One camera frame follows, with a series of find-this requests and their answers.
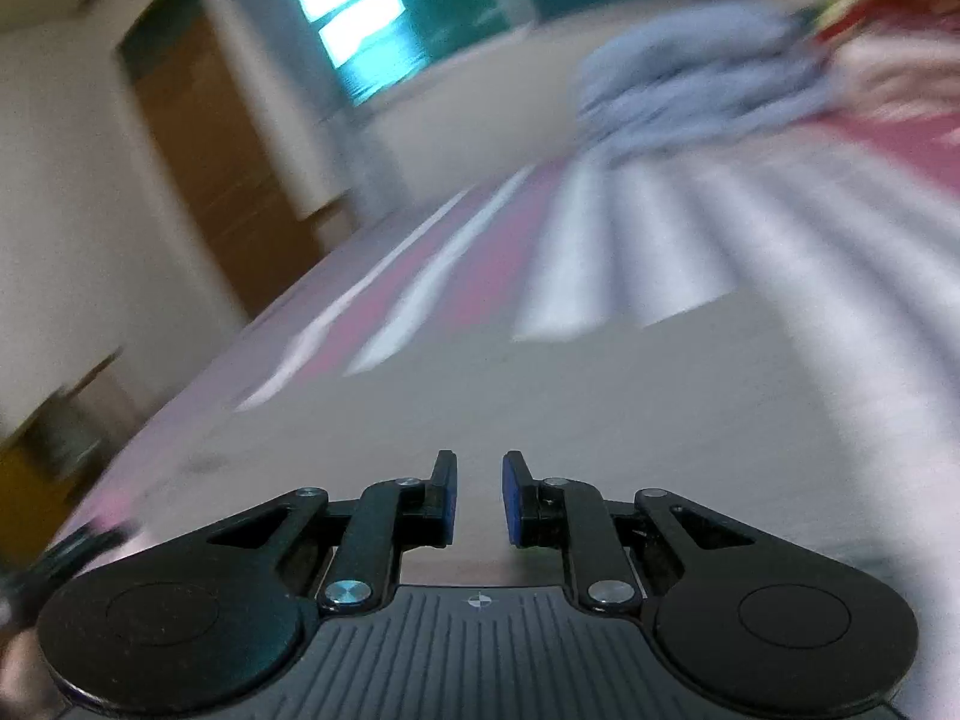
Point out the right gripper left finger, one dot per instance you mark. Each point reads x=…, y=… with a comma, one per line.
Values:
x=345, y=554

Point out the grey left curtain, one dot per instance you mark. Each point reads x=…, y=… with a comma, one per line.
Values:
x=371, y=176

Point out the red patterned folded blanket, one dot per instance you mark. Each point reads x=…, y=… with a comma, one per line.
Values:
x=839, y=20

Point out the grey sweat pants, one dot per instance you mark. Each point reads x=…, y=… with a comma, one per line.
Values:
x=714, y=405

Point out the folded pink blanket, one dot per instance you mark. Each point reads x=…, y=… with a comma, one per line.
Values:
x=894, y=73

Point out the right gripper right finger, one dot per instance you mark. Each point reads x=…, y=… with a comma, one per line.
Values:
x=634, y=555

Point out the folded light blue duvet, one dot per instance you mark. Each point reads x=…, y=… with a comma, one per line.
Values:
x=723, y=70

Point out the brown wooden door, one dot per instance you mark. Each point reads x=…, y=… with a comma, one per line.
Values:
x=213, y=155

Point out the striped pink grey bedsheet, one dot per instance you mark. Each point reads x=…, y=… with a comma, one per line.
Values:
x=847, y=230

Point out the wooden chair near wall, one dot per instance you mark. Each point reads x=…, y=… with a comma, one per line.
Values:
x=53, y=459

